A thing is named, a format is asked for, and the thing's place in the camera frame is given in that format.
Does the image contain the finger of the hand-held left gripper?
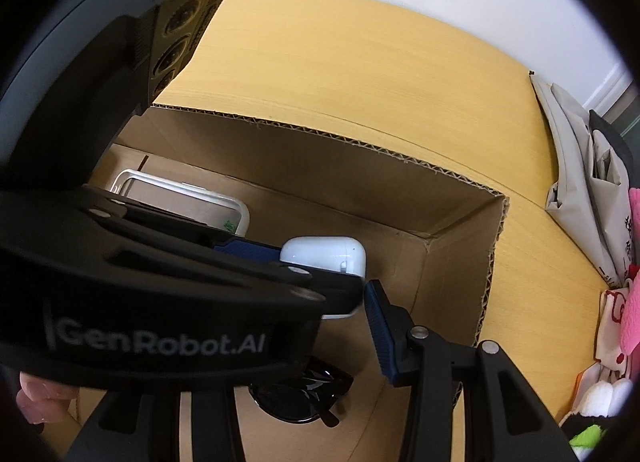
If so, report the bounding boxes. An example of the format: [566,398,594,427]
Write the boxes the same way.
[200,262,363,315]
[85,185,281,263]

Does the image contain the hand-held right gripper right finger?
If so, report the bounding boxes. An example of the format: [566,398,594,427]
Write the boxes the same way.
[365,280,581,462]

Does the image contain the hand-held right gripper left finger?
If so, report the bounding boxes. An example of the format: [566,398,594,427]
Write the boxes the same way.
[65,382,246,462]

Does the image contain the white earbud case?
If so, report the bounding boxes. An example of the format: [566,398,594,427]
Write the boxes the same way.
[279,236,368,320]

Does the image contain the clear phone case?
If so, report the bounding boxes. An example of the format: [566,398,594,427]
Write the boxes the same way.
[109,169,250,237]

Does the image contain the black sunglasses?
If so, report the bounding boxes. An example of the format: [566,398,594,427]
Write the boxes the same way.
[247,354,353,428]

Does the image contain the brown cardboard box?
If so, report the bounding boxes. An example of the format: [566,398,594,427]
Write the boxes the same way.
[65,102,511,462]

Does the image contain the person's left hand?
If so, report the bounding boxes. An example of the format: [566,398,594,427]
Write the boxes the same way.
[15,374,78,425]

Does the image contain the green white plush toy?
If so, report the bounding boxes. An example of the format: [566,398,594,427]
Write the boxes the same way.
[560,367,633,460]

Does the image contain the white printed cloth bag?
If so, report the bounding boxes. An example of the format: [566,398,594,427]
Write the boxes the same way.
[592,287,628,373]

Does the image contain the grey fabric bag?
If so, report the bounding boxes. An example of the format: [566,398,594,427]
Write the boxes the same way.
[530,70,633,287]

